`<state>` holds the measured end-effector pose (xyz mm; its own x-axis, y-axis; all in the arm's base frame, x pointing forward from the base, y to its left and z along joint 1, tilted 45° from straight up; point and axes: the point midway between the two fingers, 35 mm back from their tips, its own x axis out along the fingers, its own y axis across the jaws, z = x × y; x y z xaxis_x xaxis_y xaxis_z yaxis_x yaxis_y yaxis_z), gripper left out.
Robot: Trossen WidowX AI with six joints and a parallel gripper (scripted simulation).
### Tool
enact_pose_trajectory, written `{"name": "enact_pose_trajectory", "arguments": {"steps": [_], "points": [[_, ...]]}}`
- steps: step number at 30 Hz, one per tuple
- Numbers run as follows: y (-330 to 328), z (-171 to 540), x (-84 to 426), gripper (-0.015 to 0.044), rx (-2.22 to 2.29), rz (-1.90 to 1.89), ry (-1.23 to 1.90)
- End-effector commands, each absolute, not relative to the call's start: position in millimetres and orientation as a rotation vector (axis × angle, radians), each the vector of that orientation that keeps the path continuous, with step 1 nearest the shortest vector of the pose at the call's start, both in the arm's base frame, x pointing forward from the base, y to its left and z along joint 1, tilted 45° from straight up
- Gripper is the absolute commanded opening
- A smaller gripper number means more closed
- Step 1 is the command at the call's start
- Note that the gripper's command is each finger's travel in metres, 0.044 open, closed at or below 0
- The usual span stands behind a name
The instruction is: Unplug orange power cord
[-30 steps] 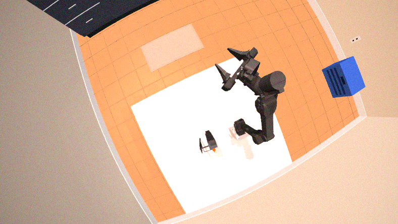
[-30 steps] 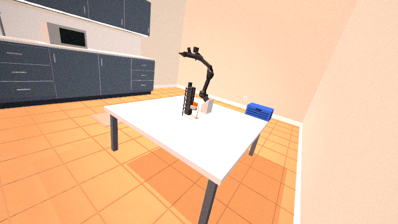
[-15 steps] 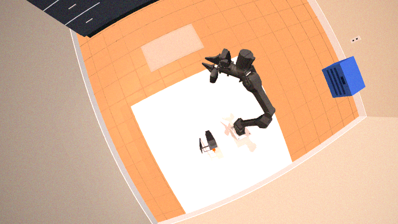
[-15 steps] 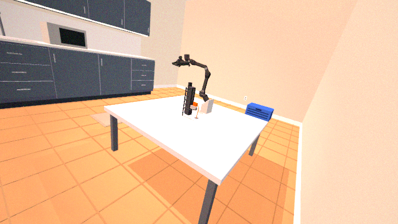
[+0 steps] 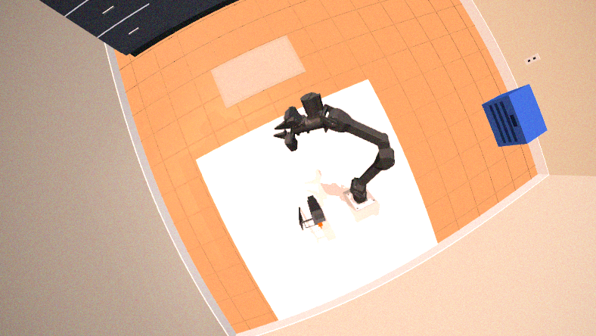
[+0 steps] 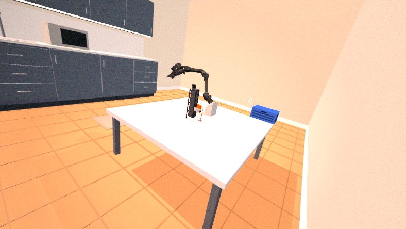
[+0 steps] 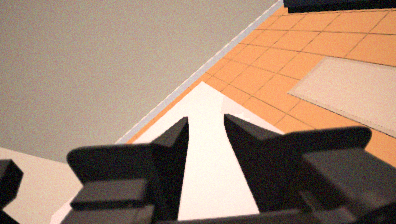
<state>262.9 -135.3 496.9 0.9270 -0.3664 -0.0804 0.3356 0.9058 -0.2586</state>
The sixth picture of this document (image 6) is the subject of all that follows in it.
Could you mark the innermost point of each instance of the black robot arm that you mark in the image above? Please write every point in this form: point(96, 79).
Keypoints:
point(205, 75)

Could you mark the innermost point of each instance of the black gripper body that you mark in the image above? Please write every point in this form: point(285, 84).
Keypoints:
point(177, 72)

